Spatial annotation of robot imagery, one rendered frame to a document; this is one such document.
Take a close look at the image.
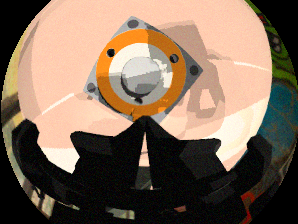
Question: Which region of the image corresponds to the orange round plate with holes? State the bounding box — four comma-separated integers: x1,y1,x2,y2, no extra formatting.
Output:
96,28,186,121

